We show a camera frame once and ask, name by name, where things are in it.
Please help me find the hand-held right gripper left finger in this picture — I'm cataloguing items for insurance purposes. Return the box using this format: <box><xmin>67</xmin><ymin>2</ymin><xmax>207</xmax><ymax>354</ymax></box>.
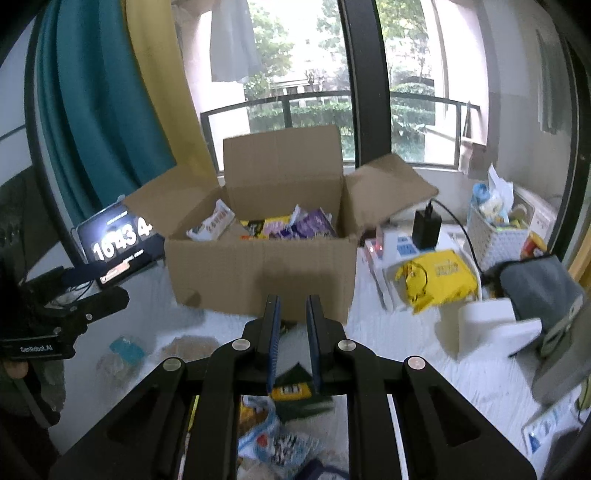
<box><xmin>48</xmin><ymin>294</ymin><xmax>282</xmax><ymax>480</ymax></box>

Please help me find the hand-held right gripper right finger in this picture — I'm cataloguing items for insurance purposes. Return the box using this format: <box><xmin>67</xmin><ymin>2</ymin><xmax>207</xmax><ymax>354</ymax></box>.
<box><xmin>305</xmin><ymin>295</ymin><xmax>539</xmax><ymax>480</ymax></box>

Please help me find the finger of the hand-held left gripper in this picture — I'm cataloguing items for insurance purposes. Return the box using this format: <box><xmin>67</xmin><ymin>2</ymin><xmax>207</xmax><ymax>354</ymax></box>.
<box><xmin>69</xmin><ymin>286</ymin><xmax>130</xmax><ymax>326</ymax></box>
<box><xmin>62</xmin><ymin>233</ymin><xmax>166</xmax><ymax>287</ymax></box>

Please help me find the cardboard box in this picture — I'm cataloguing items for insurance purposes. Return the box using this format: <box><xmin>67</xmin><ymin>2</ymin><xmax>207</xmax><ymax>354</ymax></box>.
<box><xmin>122</xmin><ymin>124</ymin><xmax>439</xmax><ymax>324</ymax></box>

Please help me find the person's left hand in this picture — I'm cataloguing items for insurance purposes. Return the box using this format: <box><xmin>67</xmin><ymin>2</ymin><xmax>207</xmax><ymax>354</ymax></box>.
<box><xmin>0</xmin><ymin>359</ymin><xmax>29</xmax><ymax>380</ymax></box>

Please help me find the black tablet with clock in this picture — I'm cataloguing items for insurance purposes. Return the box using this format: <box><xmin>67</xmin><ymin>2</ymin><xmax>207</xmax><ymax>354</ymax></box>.
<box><xmin>71</xmin><ymin>203</ymin><xmax>166</xmax><ymax>291</ymax></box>

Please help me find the light blue cookie packet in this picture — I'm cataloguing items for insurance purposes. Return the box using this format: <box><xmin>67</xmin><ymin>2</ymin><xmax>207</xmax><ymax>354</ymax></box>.
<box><xmin>97</xmin><ymin>336</ymin><xmax>146</xmax><ymax>384</ymax></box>

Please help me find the white flat packet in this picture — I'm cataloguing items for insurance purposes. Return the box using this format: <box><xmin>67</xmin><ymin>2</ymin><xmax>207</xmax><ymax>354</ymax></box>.
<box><xmin>365</xmin><ymin>249</ymin><xmax>402</xmax><ymax>311</ymax></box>

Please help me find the red white snack packet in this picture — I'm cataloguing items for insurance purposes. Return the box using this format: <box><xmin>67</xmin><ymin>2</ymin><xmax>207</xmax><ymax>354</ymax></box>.
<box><xmin>186</xmin><ymin>199</ymin><xmax>235</xmax><ymax>241</ymax></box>

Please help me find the yellow snack packet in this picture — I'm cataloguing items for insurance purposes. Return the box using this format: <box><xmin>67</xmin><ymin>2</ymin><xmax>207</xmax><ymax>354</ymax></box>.
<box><xmin>240</xmin><ymin>215</ymin><xmax>291</xmax><ymax>240</ymax></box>

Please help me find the purple snack packet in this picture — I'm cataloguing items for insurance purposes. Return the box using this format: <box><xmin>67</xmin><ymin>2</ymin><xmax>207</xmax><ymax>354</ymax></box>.
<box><xmin>277</xmin><ymin>208</ymin><xmax>338</xmax><ymax>240</ymax></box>

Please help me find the white charger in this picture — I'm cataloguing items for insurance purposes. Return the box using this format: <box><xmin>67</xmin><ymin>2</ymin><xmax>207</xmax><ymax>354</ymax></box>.
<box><xmin>365</xmin><ymin>226</ymin><xmax>386</xmax><ymax>261</ymax></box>

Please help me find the blue white cartoon packet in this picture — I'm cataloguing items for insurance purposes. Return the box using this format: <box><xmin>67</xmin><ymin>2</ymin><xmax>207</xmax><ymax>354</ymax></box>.
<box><xmin>238</xmin><ymin>397</ymin><xmax>324</xmax><ymax>472</ymax></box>

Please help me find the white blue small box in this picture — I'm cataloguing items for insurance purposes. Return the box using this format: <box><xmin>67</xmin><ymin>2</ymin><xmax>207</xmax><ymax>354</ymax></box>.
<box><xmin>383</xmin><ymin>233</ymin><xmax>419</xmax><ymax>264</ymax></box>

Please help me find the yellow wipes packet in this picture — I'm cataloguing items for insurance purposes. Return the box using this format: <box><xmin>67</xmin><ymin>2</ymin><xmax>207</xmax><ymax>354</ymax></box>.
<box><xmin>394</xmin><ymin>249</ymin><xmax>478</xmax><ymax>315</ymax></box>

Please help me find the teal curtain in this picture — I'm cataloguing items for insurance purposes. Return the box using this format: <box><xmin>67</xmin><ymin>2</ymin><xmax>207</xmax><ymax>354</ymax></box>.
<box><xmin>28</xmin><ymin>0</ymin><xmax>178</xmax><ymax>232</ymax></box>

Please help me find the black power adapter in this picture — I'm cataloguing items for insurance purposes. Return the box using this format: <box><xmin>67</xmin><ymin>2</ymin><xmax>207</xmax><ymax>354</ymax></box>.
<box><xmin>412</xmin><ymin>210</ymin><xmax>441</xmax><ymax>250</ymax></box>

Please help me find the white stand device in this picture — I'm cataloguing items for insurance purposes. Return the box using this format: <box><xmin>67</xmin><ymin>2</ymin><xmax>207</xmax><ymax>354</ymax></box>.
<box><xmin>436</xmin><ymin>298</ymin><xmax>543</xmax><ymax>358</ymax></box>

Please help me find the yellow curtain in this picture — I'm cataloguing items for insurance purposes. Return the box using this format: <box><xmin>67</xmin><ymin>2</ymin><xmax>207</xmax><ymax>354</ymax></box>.
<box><xmin>124</xmin><ymin>0</ymin><xmax>222</xmax><ymax>190</ymax></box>

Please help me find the white woven basket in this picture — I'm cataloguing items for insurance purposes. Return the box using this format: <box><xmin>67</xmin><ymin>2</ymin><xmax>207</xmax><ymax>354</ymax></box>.
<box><xmin>466</xmin><ymin>203</ymin><xmax>529</xmax><ymax>273</ymax></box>

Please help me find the grey pouch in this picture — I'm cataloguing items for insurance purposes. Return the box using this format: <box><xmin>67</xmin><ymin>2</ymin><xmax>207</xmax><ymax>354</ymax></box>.
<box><xmin>494</xmin><ymin>254</ymin><xmax>585</xmax><ymax>333</ymax></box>

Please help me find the white crumpled tissue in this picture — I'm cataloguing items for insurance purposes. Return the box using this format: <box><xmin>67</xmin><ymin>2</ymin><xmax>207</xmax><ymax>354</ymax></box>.
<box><xmin>487</xmin><ymin>164</ymin><xmax>515</xmax><ymax>204</ymax></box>

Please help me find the black balcony railing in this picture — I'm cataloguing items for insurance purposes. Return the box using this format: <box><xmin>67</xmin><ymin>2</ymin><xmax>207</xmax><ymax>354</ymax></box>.
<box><xmin>201</xmin><ymin>90</ymin><xmax>481</xmax><ymax>162</ymax></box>

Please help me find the red yellow toy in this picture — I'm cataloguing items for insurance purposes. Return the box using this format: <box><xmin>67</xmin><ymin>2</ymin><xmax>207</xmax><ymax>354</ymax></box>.
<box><xmin>522</xmin><ymin>231</ymin><xmax>549</xmax><ymax>259</ymax></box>

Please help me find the steel thermos bottle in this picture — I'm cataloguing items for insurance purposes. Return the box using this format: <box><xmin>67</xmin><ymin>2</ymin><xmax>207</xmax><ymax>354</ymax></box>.
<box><xmin>531</xmin><ymin>295</ymin><xmax>585</xmax><ymax>407</ymax></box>

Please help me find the white hanging cloth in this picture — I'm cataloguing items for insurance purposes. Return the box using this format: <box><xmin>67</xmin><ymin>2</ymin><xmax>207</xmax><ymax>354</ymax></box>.
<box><xmin>210</xmin><ymin>0</ymin><xmax>260</xmax><ymax>85</ymax></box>

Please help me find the white blue bottle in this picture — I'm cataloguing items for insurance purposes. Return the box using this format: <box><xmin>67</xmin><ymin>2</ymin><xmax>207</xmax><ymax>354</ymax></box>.
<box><xmin>522</xmin><ymin>401</ymin><xmax>583</xmax><ymax>455</ymax></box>

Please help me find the white box appliance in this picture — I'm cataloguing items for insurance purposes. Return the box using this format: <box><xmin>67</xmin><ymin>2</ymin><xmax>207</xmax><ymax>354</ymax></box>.
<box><xmin>512</xmin><ymin>188</ymin><xmax>559</xmax><ymax>241</ymax></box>

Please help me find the grey hanging cloth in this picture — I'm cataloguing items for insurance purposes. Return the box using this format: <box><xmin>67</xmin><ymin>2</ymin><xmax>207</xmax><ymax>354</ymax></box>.
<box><xmin>536</xmin><ymin>30</ymin><xmax>578</xmax><ymax>136</ymax></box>

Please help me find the black power bank cable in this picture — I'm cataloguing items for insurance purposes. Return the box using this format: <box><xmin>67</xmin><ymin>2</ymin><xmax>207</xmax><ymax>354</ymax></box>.
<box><xmin>427</xmin><ymin>199</ymin><xmax>490</xmax><ymax>282</ymax></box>

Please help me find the black window post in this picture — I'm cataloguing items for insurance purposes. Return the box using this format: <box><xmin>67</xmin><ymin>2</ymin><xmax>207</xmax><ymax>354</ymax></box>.
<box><xmin>339</xmin><ymin>0</ymin><xmax>393</xmax><ymax>174</ymax></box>

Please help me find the black door frame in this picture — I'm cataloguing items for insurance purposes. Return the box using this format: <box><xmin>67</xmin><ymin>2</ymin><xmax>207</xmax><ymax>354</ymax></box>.
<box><xmin>540</xmin><ymin>0</ymin><xmax>591</xmax><ymax>273</ymax></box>

